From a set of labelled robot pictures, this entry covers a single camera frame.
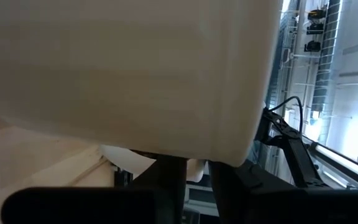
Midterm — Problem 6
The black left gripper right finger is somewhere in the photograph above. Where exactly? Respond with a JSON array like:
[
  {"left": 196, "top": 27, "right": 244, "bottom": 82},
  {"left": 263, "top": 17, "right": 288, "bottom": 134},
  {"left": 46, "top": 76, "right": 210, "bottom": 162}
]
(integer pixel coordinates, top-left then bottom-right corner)
[{"left": 208, "top": 160, "right": 303, "bottom": 224}]

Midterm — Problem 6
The black device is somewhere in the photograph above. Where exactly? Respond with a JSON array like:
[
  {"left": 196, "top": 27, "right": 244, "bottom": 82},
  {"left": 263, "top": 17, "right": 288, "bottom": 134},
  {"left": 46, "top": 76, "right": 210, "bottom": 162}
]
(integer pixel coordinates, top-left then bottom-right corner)
[
  {"left": 303, "top": 40, "right": 322, "bottom": 53},
  {"left": 306, "top": 9, "right": 327, "bottom": 21},
  {"left": 306, "top": 23, "right": 324, "bottom": 35}
]

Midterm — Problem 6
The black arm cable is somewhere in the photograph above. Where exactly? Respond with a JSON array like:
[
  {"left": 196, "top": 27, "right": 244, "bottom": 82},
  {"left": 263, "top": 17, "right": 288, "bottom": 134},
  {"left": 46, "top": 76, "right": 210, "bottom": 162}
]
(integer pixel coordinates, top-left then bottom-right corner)
[{"left": 268, "top": 95, "right": 305, "bottom": 135}]

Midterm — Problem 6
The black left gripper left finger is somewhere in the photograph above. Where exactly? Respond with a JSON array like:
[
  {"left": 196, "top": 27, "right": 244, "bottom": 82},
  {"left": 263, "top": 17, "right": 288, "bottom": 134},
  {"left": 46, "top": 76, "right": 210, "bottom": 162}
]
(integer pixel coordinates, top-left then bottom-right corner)
[{"left": 128, "top": 155, "right": 188, "bottom": 224}]

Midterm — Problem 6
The white cup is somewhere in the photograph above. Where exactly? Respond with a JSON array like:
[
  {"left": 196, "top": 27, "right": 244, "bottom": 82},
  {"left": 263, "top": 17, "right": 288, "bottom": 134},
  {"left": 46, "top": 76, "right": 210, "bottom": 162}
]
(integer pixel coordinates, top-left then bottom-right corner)
[{"left": 0, "top": 0, "right": 284, "bottom": 183}]

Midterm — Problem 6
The background storage rack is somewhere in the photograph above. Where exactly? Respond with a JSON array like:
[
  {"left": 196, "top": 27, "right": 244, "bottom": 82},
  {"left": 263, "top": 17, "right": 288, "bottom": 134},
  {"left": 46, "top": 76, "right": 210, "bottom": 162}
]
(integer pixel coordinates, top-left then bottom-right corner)
[{"left": 278, "top": 0, "right": 344, "bottom": 114}]

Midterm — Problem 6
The white light bar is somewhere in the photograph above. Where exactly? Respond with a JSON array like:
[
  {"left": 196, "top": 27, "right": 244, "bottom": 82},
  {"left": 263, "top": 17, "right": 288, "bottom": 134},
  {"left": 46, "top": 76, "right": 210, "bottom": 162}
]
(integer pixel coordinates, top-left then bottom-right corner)
[{"left": 314, "top": 144, "right": 358, "bottom": 185}]

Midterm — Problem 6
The black aluminium frame rail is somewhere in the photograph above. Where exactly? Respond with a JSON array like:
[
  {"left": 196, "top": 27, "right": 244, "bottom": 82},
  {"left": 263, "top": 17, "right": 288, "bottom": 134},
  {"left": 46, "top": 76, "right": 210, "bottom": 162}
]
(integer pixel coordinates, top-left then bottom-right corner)
[{"left": 301, "top": 133, "right": 358, "bottom": 190}]

